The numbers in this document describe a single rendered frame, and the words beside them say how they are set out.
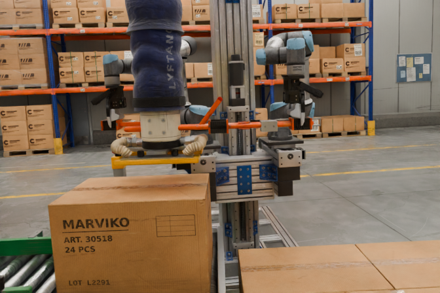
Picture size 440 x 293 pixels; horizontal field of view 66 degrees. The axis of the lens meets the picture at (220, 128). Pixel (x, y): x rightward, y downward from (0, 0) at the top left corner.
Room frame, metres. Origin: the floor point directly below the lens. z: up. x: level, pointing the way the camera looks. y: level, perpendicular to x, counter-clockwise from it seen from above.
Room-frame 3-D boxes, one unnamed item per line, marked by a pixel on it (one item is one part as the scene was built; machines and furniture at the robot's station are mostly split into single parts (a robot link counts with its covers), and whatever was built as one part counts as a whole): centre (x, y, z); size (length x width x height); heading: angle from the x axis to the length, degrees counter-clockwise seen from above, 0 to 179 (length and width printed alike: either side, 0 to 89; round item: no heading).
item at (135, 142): (1.45, 0.26, 1.14); 0.34 x 0.25 x 0.06; 89
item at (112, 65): (1.72, 0.53, 1.50); 0.09 x 0.08 x 0.11; 141
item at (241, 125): (1.56, 0.06, 1.20); 0.93 x 0.30 x 0.04; 89
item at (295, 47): (1.44, -0.33, 1.50); 0.09 x 0.08 x 0.11; 164
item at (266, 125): (1.44, -0.21, 1.19); 0.07 x 0.07 x 0.04; 89
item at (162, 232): (1.44, 0.36, 0.75); 0.60 x 0.40 x 0.40; 89
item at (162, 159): (1.35, 0.26, 1.10); 0.34 x 0.10 x 0.05; 89
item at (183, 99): (1.45, 0.25, 1.32); 0.23 x 0.23 x 0.04
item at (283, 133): (2.07, -0.37, 1.09); 0.15 x 0.15 x 0.10
